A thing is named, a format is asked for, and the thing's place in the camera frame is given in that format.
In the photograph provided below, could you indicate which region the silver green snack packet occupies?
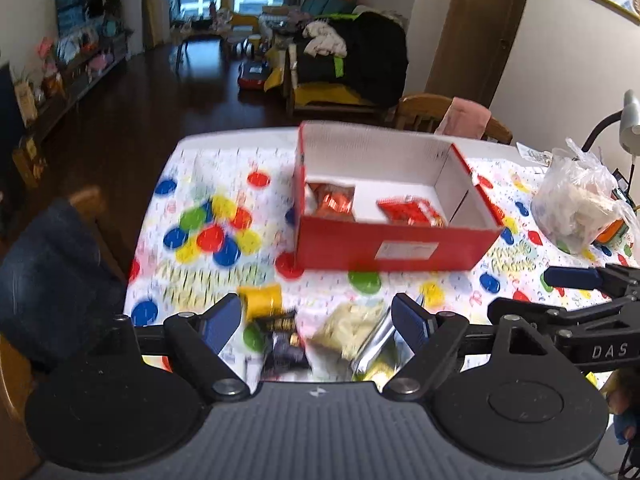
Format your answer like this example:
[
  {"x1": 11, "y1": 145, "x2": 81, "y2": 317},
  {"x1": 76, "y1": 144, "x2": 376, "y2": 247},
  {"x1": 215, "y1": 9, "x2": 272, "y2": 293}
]
[{"x1": 350, "y1": 294, "x2": 427, "y2": 387}]

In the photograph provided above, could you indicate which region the clear plastic bag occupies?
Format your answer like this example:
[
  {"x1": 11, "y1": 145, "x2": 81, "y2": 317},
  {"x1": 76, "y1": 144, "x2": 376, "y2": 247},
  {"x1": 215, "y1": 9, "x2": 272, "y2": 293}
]
[{"x1": 530, "y1": 137, "x2": 639, "y2": 256}]

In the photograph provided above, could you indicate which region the red snack packet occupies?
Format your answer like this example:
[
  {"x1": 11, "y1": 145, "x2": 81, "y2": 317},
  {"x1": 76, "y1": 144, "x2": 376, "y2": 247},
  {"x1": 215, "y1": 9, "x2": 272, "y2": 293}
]
[{"x1": 376, "y1": 197, "x2": 449, "y2": 229}]

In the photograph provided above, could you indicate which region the red cardboard box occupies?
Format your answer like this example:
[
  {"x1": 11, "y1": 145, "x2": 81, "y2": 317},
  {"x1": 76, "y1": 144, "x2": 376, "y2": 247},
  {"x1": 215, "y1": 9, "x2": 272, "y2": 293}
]
[{"x1": 292, "y1": 121, "x2": 506, "y2": 273}]

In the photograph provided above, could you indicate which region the black jacket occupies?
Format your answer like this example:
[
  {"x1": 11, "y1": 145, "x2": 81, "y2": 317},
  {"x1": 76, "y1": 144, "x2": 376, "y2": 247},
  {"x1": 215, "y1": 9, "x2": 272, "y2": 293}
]
[{"x1": 295, "y1": 10, "x2": 409, "y2": 109}]

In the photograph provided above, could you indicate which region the dark low cabinet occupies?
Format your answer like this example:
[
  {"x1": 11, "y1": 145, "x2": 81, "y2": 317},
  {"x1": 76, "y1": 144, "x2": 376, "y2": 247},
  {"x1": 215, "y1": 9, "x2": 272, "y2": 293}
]
[{"x1": 10, "y1": 30, "x2": 134, "y2": 182}]

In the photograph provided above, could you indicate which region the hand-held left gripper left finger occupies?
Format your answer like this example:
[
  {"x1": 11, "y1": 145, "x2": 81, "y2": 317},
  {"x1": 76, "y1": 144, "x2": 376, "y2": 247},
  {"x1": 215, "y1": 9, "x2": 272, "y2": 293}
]
[{"x1": 112, "y1": 292, "x2": 252, "y2": 404}]

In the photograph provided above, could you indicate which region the cream snack packet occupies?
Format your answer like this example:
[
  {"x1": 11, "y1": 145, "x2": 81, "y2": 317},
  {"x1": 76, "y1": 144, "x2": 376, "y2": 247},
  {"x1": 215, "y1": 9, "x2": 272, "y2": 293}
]
[{"x1": 307, "y1": 300, "x2": 389, "y2": 362}]

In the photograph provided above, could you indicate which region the wooden door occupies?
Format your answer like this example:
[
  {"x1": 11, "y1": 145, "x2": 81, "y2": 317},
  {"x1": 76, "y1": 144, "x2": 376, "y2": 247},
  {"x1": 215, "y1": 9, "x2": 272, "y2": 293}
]
[{"x1": 425, "y1": 0, "x2": 537, "y2": 111}]

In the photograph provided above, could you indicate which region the dark snack packet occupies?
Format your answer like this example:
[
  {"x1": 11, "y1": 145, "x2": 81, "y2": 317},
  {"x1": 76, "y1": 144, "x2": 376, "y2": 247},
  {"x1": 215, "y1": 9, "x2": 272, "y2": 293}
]
[{"x1": 256, "y1": 310, "x2": 309, "y2": 382}]

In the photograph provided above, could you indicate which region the balloon print tablecloth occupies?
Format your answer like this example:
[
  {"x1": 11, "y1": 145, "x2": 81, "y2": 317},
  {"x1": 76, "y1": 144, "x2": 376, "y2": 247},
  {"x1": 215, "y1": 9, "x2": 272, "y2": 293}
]
[{"x1": 122, "y1": 129, "x2": 640, "y2": 392}]

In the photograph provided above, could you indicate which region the pink cloth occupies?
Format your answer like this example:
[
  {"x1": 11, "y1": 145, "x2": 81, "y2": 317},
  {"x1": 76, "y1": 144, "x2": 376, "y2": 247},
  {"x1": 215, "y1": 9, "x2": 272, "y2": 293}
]
[{"x1": 434, "y1": 97, "x2": 492, "y2": 140}]

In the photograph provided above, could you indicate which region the wooden chair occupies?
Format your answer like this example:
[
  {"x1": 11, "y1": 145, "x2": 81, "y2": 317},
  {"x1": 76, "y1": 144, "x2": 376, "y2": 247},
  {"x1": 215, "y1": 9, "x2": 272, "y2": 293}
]
[
  {"x1": 394, "y1": 92, "x2": 514, "y2": 146},
  {"x1": 0, "y1": 186, "x2": 129, "y2": 468}
]

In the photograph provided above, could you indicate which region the grey desk lamp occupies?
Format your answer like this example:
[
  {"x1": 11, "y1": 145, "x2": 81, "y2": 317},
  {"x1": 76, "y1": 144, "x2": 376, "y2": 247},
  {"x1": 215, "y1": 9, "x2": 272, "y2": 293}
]
[{"x1": 580, "y1": 89, "x2": 640, "y2": 162}]

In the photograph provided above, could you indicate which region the wooden sofa with yellow cushion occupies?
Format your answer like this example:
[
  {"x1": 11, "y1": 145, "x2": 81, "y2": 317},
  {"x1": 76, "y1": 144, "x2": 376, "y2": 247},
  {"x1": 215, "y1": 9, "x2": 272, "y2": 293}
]
[{"x1": 282, "y1": 42, "x2": 401, "y2": 117}]

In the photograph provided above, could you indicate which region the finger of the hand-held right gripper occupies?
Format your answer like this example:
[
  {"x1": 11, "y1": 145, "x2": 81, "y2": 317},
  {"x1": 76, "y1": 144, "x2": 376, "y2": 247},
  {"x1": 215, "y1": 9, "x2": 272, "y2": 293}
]
[
  {"x1": 487, "y1": 297, "x2": 632, "y2": 337},
  {"x1": 543, "y1": 263, "x2": 640, "y2": 303}
]

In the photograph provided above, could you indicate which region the white paper slip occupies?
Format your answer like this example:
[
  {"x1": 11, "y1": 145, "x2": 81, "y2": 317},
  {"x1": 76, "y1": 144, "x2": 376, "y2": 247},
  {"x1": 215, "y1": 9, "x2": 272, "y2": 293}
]
[{"x1": 515, "y1": 142, "x2": 557, "y2": 167}]

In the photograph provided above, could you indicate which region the white cloth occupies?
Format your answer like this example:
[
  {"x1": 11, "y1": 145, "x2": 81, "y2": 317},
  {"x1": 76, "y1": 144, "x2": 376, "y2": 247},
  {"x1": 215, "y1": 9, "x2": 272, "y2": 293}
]
[{"x1": 302, "y1": 20, "x2": 349, "y2": 59}]

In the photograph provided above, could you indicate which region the television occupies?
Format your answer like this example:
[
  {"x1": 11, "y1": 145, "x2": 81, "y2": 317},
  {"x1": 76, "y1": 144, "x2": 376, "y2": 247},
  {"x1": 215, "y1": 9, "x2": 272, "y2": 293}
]
[{"x1": 54, "y1": 0, "x2": 104, "y2": 37}]

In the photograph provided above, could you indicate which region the red blue toy car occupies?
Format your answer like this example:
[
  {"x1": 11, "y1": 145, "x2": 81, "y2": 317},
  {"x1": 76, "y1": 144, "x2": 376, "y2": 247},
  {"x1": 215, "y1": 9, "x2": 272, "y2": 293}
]
[{"x1": 237, "y1": 57, "x2": 272, "y2": 92}]

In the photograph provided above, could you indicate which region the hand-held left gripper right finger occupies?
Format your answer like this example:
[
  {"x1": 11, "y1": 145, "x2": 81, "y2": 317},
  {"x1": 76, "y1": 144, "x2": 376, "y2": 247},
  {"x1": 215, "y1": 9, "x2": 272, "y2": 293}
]
[{"x1": 381, "y1": 292, "x2": 548, "y2": 404}]

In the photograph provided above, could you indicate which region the dark coffee table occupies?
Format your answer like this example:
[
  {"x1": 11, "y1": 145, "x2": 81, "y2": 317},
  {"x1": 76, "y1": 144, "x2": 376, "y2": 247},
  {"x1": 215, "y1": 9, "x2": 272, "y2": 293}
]
[{"x1": 172, "y1": 20, "x2": 237, "y2": 74}]

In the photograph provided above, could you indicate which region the person's right hand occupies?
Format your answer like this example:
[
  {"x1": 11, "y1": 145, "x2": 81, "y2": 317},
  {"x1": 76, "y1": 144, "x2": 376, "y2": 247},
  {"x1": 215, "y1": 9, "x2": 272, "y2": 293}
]
[{"x1": 605, "y1": 374, "x2": 640, "y2": 445}]

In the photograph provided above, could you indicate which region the orange snack packet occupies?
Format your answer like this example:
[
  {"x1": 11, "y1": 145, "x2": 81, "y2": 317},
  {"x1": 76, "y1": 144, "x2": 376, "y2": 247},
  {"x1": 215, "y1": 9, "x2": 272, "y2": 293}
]
[{"x1": 306, "y1": 182, "x2": 357, "y2": 222}]

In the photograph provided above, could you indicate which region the yellow snack packet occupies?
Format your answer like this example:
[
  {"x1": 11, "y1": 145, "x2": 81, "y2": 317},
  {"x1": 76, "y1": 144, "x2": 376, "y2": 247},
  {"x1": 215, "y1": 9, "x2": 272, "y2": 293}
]
[{"x1": 237, "y1": 283, "x2": 285, "y2": 322}]

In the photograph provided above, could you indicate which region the denim cloth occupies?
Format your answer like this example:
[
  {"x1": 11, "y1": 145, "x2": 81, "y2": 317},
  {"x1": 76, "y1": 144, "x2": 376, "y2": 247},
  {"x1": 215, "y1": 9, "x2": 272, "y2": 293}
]
[{"x1": 0, "y1": 199, "x2": 129, "y2": 374}]

